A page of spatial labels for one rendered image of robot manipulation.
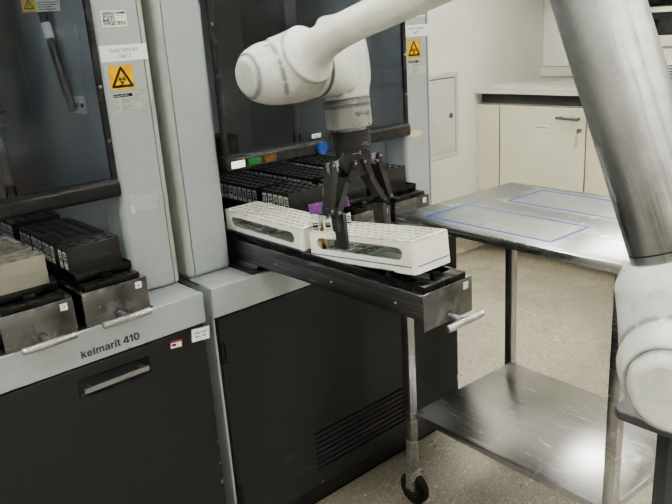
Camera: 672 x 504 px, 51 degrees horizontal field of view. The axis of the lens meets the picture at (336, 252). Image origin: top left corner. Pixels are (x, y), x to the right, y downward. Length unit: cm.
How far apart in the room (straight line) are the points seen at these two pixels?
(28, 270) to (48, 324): 12
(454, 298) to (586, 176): 251
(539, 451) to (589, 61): 112
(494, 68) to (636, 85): 334
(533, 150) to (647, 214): 304
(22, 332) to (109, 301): 17
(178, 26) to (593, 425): 135
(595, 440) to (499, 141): 244
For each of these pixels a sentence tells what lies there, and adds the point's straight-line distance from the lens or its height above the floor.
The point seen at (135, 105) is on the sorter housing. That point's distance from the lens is 154.
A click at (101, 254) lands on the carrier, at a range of 152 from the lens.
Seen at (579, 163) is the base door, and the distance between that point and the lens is 378.
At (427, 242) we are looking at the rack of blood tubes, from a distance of 128.
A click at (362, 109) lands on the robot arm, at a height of 111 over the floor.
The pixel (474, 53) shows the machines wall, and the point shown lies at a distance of 405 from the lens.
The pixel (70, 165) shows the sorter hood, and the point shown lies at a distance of 147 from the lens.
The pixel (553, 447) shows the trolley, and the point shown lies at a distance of 182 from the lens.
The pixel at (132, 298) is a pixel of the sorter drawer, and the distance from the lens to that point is 149.
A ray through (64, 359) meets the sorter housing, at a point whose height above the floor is 69.
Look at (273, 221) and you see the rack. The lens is 156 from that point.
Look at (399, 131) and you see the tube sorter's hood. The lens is 197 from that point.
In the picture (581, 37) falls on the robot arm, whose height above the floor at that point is 123.
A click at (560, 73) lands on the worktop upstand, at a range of 451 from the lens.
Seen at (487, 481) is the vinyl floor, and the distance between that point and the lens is 217.
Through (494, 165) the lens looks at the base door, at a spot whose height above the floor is 48.
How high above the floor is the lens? 126
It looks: 17 degrees down
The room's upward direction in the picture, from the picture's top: 4 degrees counter-clockwise
